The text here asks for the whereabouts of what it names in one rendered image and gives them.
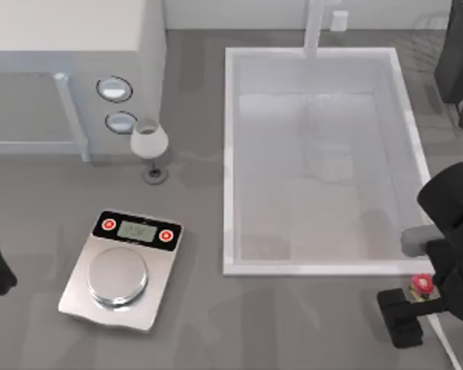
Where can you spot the pale microwave door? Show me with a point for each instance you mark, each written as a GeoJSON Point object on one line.
{"type": "Point", "coordinates": [19, 112]}

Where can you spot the white sink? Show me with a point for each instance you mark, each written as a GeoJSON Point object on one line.
{"type": "Point", "coordinates": [316, 173]}

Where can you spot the clear wine glass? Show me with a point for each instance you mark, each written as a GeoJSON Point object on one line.
{"type": "Point", "coordinates": [149, 142]}

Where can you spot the silver kitchen scale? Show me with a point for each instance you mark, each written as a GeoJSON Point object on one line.
{"type": "Point", "coordinates": [117, 270]}

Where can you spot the pale microwave oven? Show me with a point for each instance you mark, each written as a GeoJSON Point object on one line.
{"type": "Point", "coordinates": [61, 27]}

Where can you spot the large round microwave knob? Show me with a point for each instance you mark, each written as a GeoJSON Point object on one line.
{"type": "Point", "coordinates": [113, 89]}

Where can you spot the small red and white object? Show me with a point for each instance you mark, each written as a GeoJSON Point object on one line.
{"type": "Point", "coordinates": [421, 284]}

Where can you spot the tall white tap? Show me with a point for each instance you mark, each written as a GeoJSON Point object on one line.
{"type": "Point", "coordinates": [312, 27]}

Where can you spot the small white wall box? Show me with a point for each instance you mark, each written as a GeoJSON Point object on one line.
{"type": "Point", "coordinates": [339, 20]}

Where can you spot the small round microwave knob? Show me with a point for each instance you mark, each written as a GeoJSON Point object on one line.
{"type": "Point", "coordinates": [120, 122]}

